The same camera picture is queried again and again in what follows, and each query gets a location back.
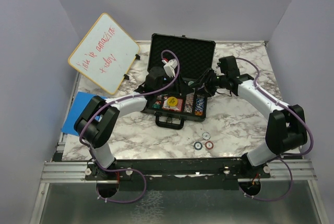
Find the red playing card deck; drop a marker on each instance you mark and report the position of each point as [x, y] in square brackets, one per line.
[177, 108]

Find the green white poker chip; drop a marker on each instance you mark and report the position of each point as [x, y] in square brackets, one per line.
[206, 136]

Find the black poker set case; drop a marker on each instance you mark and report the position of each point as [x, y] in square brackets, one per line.
[193, 57]

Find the yellow big blind button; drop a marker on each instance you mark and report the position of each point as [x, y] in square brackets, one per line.
[172, 101]

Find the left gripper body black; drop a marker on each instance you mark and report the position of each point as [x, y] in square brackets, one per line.
[169, 86]

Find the green red chip stack row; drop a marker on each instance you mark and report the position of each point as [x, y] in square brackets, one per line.
[189, 103]

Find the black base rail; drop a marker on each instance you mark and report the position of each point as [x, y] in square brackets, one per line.
[175, 174]

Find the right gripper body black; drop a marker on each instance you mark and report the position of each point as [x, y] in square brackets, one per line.
[218, 81]

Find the blue flat sheet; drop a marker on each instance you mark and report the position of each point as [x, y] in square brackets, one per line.
[80, 102]

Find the whiteboard with yellow frame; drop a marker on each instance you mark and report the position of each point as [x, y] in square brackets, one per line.
[105, 54]

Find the purple blue chip stack row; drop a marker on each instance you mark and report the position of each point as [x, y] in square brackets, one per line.
[199, 106]

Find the red poker chip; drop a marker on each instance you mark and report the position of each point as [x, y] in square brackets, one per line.
[209, 145]

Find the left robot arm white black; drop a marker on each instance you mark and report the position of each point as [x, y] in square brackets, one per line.
[96, 122]

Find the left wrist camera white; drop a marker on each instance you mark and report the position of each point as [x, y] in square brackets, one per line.
[169, 67]

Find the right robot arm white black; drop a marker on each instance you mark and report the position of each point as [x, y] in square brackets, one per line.
[286, 128]

